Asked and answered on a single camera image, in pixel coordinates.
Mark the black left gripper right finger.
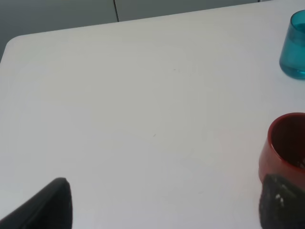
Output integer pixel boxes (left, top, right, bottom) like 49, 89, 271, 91
259, 174, 305, 229

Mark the teal translucent plastic cup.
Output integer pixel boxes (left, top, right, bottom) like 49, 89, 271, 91
279, 10, 305, 80

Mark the red plastic cup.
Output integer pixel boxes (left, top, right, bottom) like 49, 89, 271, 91
258, 113, 305, 189

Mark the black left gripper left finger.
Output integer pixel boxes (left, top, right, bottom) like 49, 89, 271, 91
0, 177, 72, 229

